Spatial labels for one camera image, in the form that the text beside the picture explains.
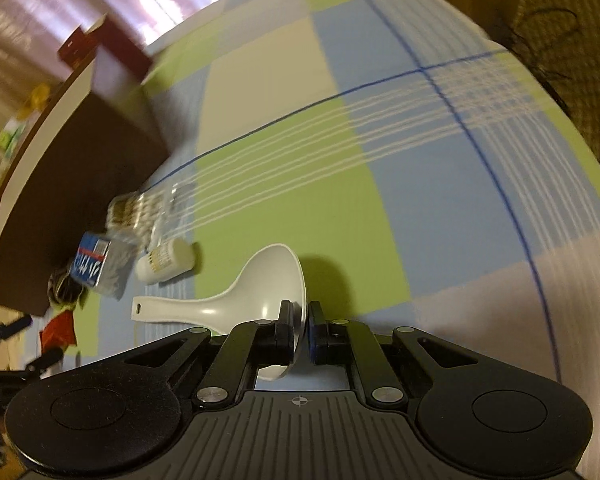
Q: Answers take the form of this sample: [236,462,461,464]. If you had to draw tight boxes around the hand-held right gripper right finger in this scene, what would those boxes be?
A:
[307,300,481,406]

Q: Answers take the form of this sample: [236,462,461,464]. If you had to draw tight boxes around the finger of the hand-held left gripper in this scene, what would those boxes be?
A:
[0,315,33,356]
[22,347,65,373]

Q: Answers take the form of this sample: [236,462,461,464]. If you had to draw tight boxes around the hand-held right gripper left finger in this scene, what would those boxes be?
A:
[125,300,301,406]

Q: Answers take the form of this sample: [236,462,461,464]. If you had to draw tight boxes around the small red packet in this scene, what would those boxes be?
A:
[40,310,77,348]

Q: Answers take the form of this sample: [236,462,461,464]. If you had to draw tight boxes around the white plastic spoon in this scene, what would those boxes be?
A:
[131,244,308,381]

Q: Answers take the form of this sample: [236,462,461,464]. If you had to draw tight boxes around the blue floss pick box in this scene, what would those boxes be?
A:
[70,232,136,301]

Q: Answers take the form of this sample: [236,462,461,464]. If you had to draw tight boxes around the small white bottle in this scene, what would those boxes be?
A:
[135,237,196,283]

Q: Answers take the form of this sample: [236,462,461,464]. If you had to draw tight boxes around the brown cardboard box container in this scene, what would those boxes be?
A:
[0,47,173,317]

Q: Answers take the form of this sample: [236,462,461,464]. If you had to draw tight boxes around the cotton swab bag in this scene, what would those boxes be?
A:
[105,182,196,246]

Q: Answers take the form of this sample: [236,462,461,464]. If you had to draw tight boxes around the plaid bed sheet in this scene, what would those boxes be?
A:
[25,0,600,480]

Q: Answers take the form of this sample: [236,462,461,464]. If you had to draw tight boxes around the green tissue packs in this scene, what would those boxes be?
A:
[0,117,26,153]

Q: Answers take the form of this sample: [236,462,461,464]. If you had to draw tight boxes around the yellow plastic bag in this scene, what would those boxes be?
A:
[22,84,56,111]

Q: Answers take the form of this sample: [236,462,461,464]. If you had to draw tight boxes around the dark red gift box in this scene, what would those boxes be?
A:
[57,27,98,68]

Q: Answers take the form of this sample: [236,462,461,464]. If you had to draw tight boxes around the brown red tall box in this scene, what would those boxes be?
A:
[87,14,154,83]

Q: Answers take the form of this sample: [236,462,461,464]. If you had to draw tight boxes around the woven wicker mat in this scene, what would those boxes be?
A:
[510,0,600,201]

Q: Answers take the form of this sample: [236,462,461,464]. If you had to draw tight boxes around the black tangled cable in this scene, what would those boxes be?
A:
[490,7,586,111]

